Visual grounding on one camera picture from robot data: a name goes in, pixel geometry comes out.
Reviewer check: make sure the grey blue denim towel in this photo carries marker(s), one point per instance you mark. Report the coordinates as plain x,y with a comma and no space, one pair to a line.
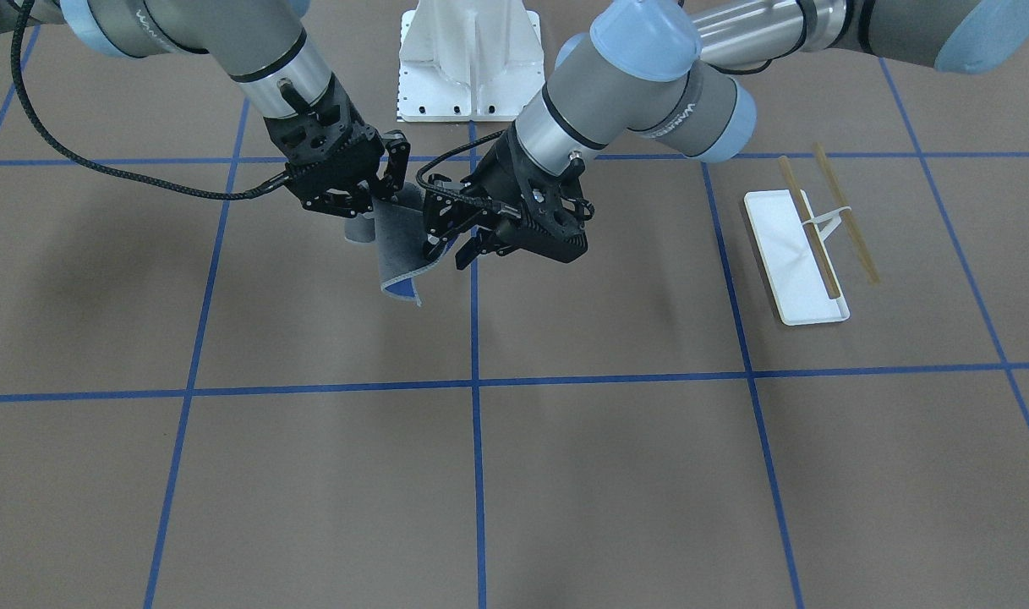
397,232

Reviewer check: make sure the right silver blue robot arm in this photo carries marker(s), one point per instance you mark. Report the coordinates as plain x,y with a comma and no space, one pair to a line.
256,43

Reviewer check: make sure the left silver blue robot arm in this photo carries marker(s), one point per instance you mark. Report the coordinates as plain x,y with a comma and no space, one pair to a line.
651,69

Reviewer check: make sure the white towel rack with wooden bars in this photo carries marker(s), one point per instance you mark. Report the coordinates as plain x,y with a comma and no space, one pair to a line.
791,242

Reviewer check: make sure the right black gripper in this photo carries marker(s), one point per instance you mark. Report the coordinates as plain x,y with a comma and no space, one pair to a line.
363,149

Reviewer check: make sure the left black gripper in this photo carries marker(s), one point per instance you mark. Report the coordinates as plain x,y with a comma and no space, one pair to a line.
491,175

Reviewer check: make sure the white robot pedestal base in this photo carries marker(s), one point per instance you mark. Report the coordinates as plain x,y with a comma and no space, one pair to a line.
468,61

